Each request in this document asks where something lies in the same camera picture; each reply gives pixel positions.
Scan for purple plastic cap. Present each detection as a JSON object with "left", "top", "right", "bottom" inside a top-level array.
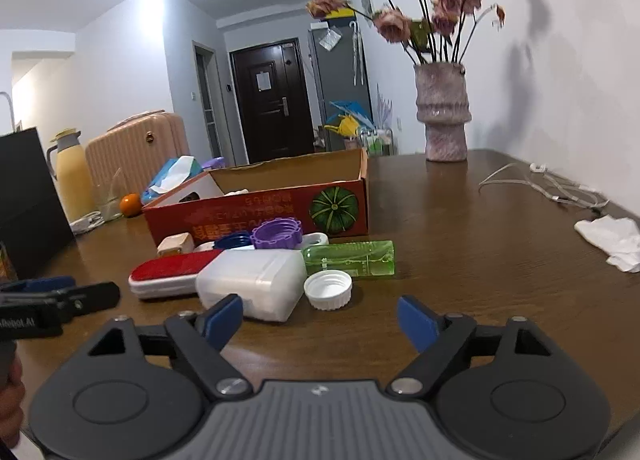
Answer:
[{"left": 251, "top": 218, "right": 304, "bottom": 251}]

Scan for person's left hand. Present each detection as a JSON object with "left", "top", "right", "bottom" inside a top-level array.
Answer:
[{"left": 0, "top": 355, "right": 27, "bottom": 446}]

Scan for printed cardboard box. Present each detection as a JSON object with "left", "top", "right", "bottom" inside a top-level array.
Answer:
[{"left": 142, "top": 147, "right": 370, "bottom": 248}]

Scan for small beige block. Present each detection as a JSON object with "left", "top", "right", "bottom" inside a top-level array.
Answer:
[{"left": 157, "top": 233, "right": 197, "bottom": 257}]

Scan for blue tissue pack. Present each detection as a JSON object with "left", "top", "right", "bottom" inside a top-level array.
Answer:
[{"left": 141, "top": 156, "right": 203, "bottom": 204}]

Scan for blue plastic cap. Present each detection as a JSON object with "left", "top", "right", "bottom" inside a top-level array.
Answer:
[{"left": 214, "top": 232, "right": 256, "bottom": 249}]

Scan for crumpled white tissue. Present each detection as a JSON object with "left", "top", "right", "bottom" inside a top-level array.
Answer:
[{"left": 574, "top": 215, "right": 640, "bottom": 273}]

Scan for pale purple wall decoration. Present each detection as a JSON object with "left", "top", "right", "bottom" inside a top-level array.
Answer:
[{"left": 375, "top": 84, "right": 397, "bottom": 133}]

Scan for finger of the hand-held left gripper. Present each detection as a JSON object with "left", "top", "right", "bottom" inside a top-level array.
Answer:
[
  {"left": 0, "top": 276, "right": 77, "bottom": 297},
  {"left": 47, "top": 282, "right": 121, "bottom": 325}
]

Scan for grey interior door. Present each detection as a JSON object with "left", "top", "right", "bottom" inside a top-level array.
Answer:
[{"left": 192, "top": 42, "right": 224, "bottom": 165}]

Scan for yellow watering can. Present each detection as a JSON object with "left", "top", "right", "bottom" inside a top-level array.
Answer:
[{"left": 324, "top": 114, "right": 366, "bottom": 139}]

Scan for yellow thermos jug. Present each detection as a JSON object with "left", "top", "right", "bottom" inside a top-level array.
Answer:
[{"left": 46, "top": 128, "right": 97, "bottom": 223}]

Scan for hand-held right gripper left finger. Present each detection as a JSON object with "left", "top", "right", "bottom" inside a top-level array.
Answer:
[{"left": 87, "top": 294, "right": 253, "bottom": 402}]

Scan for dried pink flower bouquet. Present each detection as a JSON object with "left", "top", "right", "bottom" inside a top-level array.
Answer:
[{"left": 306, "top": 0, "right": 506, "bottom": 65}]

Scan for white cables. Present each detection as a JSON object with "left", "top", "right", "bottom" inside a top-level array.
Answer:
[{"left": 478, "top": 162, "right": 611, "bottom": 211}]

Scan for white plastic container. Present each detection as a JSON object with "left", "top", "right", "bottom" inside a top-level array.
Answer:
[{"left": 195, "top": 250, "right": 307, "bottom": 323}]

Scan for dark brown entrance door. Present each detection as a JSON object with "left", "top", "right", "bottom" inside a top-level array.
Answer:
[{"left": 230, "top": 40, "right": 317, "bottom": 165}]

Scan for black bag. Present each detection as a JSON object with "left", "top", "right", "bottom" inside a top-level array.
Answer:
[{"left": 0, "top": 127, "right": 76, "bottom": 281}]

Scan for clear glass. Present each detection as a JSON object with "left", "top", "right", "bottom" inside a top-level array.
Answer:
[{"left": 95, "top": 167, "right": 127, "bottom": 221}]

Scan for red and white lint brush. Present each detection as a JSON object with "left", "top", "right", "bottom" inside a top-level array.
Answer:
[{"left": 128, "top": 249, "right": 224, "bottom": 299}]

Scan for blue folded umbrella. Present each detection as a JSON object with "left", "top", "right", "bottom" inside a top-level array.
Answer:
[{"left": 327, "top": 100, "right": 373, "bottom": 128}]

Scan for storage cart with bottles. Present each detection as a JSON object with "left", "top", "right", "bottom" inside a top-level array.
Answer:
[{"left": 357, "top": 127, "right": 397, "bottom": 157}]

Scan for orange fruit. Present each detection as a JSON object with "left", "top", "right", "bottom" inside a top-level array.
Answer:
[{"left": 120, "top": 193, "right": 144, "bottom": 218}]

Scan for white hanging umbrella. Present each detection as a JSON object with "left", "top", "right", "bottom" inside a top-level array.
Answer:
[{"left": 350, "top": 22, "right": 364, "bottom": 86}]

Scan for white ribbed plastic cap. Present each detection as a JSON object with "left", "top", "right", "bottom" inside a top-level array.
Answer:
[{"left": 303, "top": 271, "right": 354, "bottom": 311}]

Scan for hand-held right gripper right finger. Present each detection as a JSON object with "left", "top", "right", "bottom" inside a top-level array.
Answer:
[{"left": 385, "top": 295, "right": 553, "bottom": 399}]

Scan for grey refrigerator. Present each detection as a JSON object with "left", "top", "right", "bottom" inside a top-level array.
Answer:
[{"left": 307, "top": 22, "right": 373, "bottom": 153}]

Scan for pink ribbed suitcase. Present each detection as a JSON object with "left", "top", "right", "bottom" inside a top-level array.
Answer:
[{"left": 85, "top": 110, "right": 190, "bottom": 201}]

